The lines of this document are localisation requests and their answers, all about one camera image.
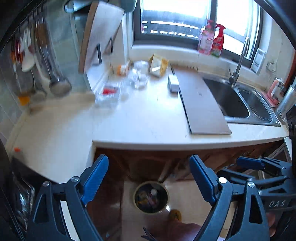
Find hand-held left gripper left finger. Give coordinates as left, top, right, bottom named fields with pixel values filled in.
left=26, top=154, right=109, bottom=241

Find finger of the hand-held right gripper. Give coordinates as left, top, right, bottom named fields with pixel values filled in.
left=236, top=156, right=292, bottom=178
left=217, top=169, right=289, bottom=193

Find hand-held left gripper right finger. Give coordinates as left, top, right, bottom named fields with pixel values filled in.
left=189, top=154, right=271, bottom=241

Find black trash bin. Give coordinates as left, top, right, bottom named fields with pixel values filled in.
left=134, top=181, right=169, bottom=213

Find clear bottle with red label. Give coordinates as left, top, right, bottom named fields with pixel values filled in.
left=95, top=80, right=130, bottom=109

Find white cardboard box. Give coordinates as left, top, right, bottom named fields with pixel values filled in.
left=167, top=74, right=180, bottom=93

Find yellow snack bag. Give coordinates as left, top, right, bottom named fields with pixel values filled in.
left=148, top=53, right=169, bottom=78

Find yellow slipper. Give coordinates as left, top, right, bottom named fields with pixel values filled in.
left=168, top=209, right=183, bottom=222

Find person's leg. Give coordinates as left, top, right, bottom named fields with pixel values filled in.
left=141, top=221, right=203, bottom=241

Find pink mat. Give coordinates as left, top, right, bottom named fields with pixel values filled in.
left=261, top=90, right=279, bottom=107

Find stainless steel sink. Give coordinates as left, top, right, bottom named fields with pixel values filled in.
left=202, top=75, right=281, bottom=127

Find steel kettle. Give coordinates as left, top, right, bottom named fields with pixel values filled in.
left=276, top=85, right=296, bottom=127

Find pink pitcher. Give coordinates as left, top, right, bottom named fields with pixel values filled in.
left=266, top=78, right=286, bottom=106

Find steel faucet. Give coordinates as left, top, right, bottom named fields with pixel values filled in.
left=228, top=37, right=250, bottom=87

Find steel ladle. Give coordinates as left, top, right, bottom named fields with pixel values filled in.
left=35, top=21, right=72, bottom=97

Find small orange capped bottle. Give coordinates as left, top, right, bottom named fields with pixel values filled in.
left=116, top=61, right=132, bottom=76

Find mesh strainer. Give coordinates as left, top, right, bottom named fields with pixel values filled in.
left=13, top=70, right=35, bottom=96

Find red spray bottle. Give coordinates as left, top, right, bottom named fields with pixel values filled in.
left=211, top=23, right=226, bottom=58

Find black cutting board stand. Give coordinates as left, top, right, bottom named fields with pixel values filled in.
left=97, top=38, right=114, bottom=64

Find pink dish soap bottle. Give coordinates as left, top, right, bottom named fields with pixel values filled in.
left=198, top=20, right=215, bottom=55

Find white rice spoon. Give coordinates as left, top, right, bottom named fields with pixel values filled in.
left=21, top=30, right=37, bottom=72

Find wooden cutting board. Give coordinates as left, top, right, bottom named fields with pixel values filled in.
left=79, top=1, right=126, bottom=74

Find window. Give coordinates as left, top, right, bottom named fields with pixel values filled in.
left=133, top=0, right=264, bottom=61

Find blue-grey utensil holder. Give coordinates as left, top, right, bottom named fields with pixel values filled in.
left=121, top=0, right=137, bottom=12

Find white wall panel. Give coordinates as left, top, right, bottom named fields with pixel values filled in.
left=251, top=48, right=266, bottom=75

